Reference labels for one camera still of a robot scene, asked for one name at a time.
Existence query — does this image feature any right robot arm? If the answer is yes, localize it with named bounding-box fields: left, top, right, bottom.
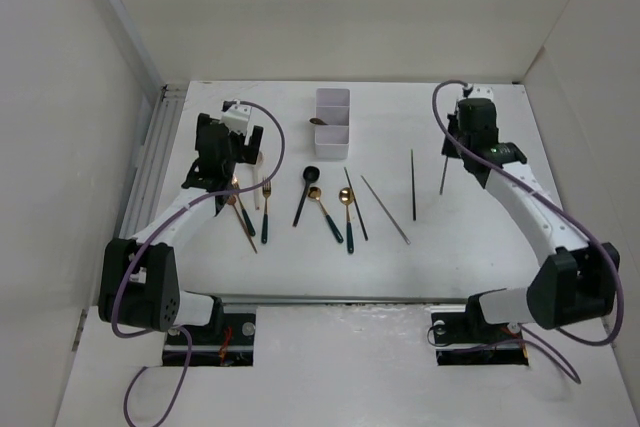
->
left=443, top=98, right=619, bottom=341

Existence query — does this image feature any gold spoon green handle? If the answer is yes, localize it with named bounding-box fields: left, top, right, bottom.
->
left=307, top=187, right=344, bottom=244
left=339, top=187, right=355, bottom=255

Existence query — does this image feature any white three-compartment utensil holder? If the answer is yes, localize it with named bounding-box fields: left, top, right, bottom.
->
left=314, top=88, right=351, bottom=160

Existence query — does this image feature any purple cable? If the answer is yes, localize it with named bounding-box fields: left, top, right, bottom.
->
left=110, top=100, right=287, bottom=426
left=431, top=78, right=626, bottom=384

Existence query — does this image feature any dark green chopstick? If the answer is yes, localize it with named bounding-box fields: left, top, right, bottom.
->
left=410, top=149, right=417, bottom=222

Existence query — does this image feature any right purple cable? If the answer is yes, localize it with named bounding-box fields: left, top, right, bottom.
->
left=431, top=78, right=626, bottom=384

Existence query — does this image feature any aluminium frame left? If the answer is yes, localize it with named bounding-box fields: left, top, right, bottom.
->
left=114, top=84, right=187, bottom=238

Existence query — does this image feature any rose gold fork green handle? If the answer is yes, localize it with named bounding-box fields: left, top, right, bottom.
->
left=228, top=194, right=256, bottom=237

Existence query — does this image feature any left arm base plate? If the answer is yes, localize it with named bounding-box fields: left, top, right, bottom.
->
left=186, top=310, right=257, bottom=367

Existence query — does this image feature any gold spoon green handle left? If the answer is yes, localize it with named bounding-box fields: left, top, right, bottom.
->
left=307, top=187, right=344, bottom=244

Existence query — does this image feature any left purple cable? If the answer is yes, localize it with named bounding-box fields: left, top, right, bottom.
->
left=110, top=100, right=287, bottom=426

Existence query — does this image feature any aluminium rail front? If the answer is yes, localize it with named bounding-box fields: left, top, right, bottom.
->
left=218, top=294, right=467, bottom=307

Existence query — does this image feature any brown wooden chopstick left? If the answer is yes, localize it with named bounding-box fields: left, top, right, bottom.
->
left=229, top=198, right=258, bottom=255

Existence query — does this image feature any silver metal chopstick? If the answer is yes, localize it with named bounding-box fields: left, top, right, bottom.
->
left=360, top=175, right=411, bottom=245

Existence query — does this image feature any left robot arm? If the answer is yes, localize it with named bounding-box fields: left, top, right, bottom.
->
left=98, top=102, right=263, bottom=344

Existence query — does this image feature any brown spoon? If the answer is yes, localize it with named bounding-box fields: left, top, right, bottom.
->
left=309, top=117, right=327, bottom=126

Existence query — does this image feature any beige plastic spoon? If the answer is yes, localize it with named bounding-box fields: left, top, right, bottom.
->
left=252, top=151, right=264, bottom=210

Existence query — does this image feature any dark chopstick centre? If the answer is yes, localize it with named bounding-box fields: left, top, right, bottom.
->
left=343, top=166, right=369, bottom=242

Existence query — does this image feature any black spoon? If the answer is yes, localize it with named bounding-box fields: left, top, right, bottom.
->
left=292, top=165, right=320, bottom=227

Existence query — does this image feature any gold spoon green handle right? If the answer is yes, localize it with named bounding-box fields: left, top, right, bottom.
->
left=339, top=187, right=355, bottom=255

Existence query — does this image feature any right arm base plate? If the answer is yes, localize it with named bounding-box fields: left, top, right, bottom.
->
left=427, top=309, right=529, bottom=367

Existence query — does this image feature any brown grey chopstick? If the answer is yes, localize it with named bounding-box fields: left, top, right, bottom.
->
left=439, top=156, right=449, bottom=196

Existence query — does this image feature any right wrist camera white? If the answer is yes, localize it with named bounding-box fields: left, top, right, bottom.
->
left=462, top=83, right=494, bottom=102

